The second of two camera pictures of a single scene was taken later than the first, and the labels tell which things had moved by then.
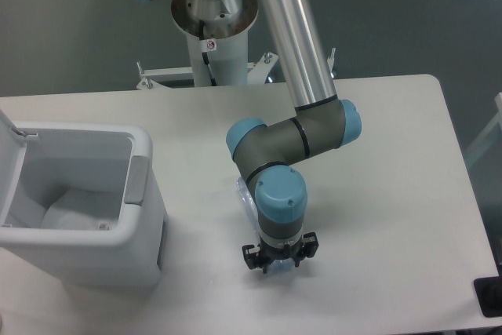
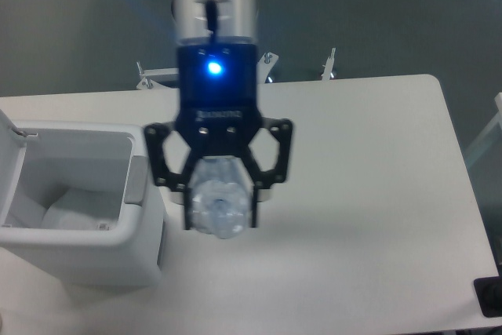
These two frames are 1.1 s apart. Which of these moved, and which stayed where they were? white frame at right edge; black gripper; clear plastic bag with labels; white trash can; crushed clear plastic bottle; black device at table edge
Moved: black gripper; crushed clear plastic bottle
Stayed: clear plastic bag with labels; white trash can; black device at table edge; white frame at right edge
